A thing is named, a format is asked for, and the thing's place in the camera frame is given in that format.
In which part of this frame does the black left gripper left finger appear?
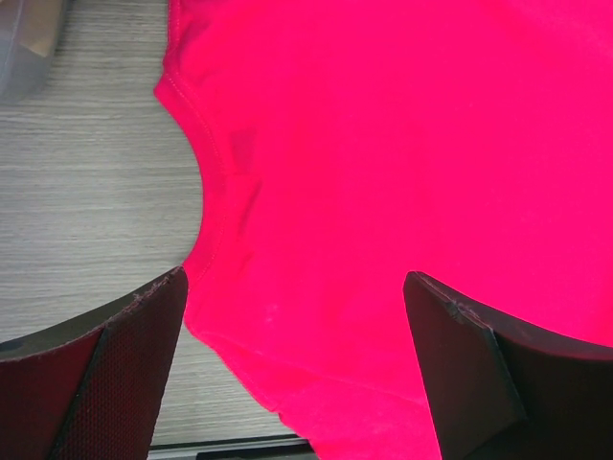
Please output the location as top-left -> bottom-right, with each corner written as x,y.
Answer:
1,267 -> 188,459

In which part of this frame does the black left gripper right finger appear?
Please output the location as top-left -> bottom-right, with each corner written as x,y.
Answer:
403,272 -> 612,459

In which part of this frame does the red pink t shirt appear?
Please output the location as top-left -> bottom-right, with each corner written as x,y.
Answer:
155,1 -> 612,459

